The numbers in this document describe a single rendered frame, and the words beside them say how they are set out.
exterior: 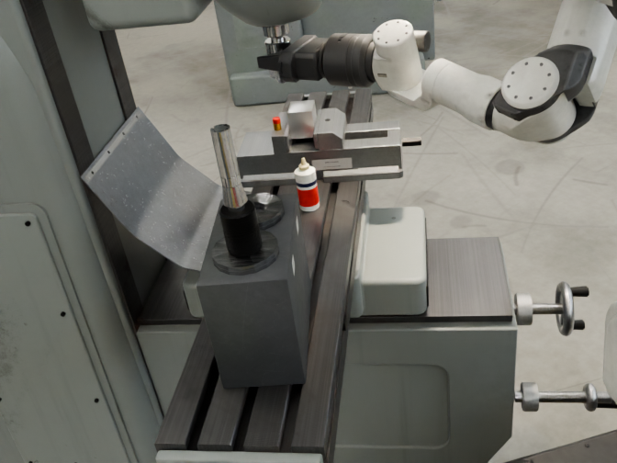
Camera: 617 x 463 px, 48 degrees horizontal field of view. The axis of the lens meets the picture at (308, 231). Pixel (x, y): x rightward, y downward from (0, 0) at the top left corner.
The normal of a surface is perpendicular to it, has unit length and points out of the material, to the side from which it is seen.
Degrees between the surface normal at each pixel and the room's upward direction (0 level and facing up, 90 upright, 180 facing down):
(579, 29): 42
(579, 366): 0
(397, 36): 22
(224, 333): 90
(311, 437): 0
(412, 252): 0
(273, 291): 90
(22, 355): 88
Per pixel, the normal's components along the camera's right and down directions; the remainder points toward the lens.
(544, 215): -0.12, -0.83
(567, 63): -0.52, -0.30
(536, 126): 0.05, 0.92
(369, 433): -0.13, 0.55
